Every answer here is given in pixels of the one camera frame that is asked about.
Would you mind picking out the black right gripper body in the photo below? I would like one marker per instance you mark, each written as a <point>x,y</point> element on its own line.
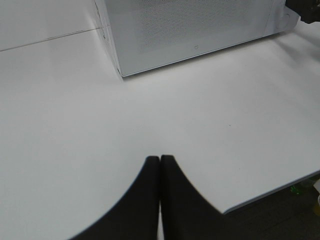
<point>308,10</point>

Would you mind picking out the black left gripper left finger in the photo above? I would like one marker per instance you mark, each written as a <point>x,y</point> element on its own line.
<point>136,215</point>

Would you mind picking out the round white door button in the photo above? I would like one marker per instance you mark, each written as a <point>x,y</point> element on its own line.
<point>285,19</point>

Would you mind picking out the white microwave oven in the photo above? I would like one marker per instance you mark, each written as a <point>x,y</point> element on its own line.
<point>282,17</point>

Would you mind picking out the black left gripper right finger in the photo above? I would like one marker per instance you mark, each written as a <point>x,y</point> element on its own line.
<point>186,215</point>

